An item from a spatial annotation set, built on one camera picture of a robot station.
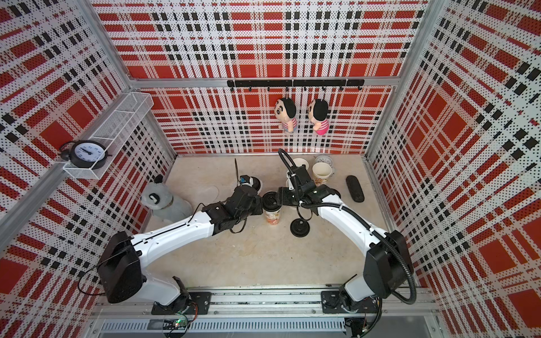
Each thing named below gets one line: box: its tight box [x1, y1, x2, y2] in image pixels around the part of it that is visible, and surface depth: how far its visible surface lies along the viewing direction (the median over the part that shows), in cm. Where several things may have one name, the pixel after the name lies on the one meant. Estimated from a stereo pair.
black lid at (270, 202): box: [262, 191, 282, 212], surface depth 83 cm
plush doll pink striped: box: [307, 98, 330, 136], surface depth 98 cm
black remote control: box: [345, 175, 365, 203], surface depth 107 cm
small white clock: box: [314, 154, 334, 168], surface depth 117 cm
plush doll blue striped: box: [274, 97, 298, 134], surface depth 96 cm
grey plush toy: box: [140, 174, 194, 224], surface depth 86 cm
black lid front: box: [289, 218, 310, 238], surface depth 93 cm
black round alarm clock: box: [59, 139, 113, 170], surface depth 65 cm
